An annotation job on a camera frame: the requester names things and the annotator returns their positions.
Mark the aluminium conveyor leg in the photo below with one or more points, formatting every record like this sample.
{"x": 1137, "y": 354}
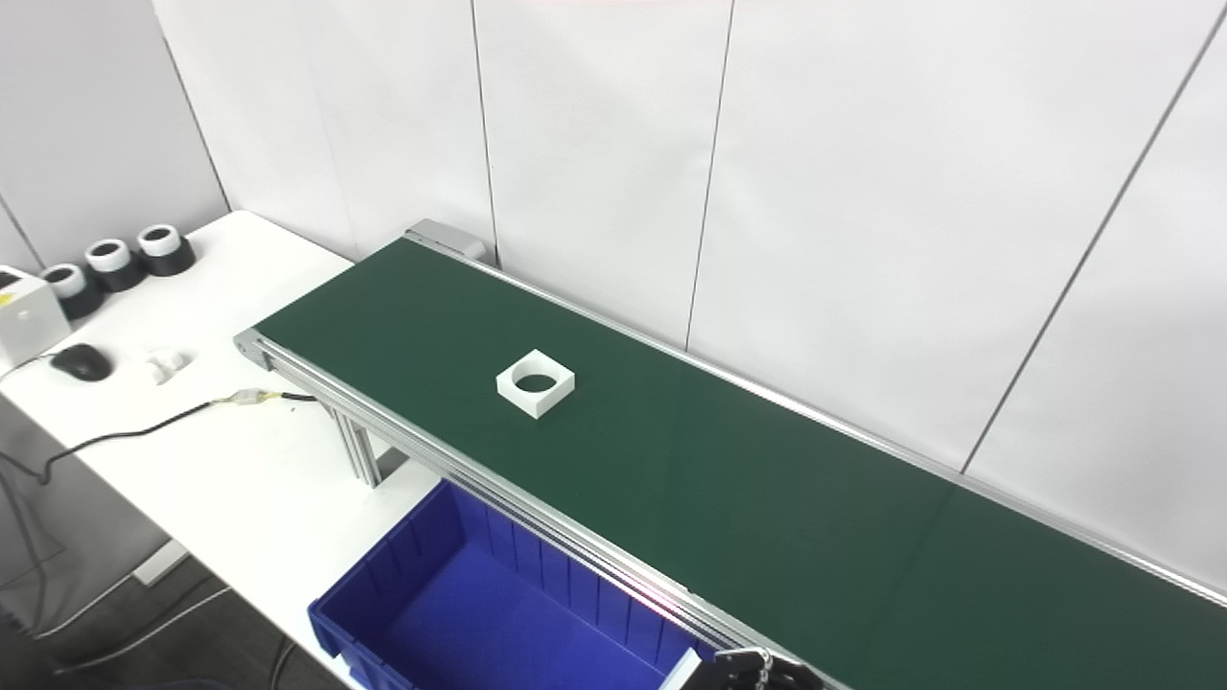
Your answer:
{"x": 359, "y": 446}

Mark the black computer mouse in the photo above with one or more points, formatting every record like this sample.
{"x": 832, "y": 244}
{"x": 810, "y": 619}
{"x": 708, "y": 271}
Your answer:
{"x": 81, "y": 362}

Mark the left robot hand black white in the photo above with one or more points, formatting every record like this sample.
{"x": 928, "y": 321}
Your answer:
{"x": 757, "y": 674}

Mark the black white cylinder part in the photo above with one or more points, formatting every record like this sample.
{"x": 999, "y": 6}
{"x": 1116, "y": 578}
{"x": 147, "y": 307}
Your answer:
{"x": 75, "y": 295}
{"x": 168, "y": 257}
{"x": 117, "y": 273}

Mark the blue plastic bin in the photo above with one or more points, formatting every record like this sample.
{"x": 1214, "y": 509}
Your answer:
{"x": 498, "y": 623}

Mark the grey conveyor end housing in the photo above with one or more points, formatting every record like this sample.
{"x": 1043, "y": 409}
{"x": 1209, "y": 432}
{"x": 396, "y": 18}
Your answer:
{"x": 441, "y": 235}

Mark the white square box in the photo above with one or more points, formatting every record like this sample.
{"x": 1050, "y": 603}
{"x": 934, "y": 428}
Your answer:
{"x": 29, "y": 321}

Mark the green conveyor belt aluminium frame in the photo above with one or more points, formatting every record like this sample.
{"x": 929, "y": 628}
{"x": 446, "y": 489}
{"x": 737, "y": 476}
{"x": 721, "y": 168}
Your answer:
{"x": 767, "y": 479}

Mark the small white plastic piece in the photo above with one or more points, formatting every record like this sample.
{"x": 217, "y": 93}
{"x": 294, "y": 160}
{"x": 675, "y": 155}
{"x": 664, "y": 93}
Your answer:
{"x": 165, "y": 366}

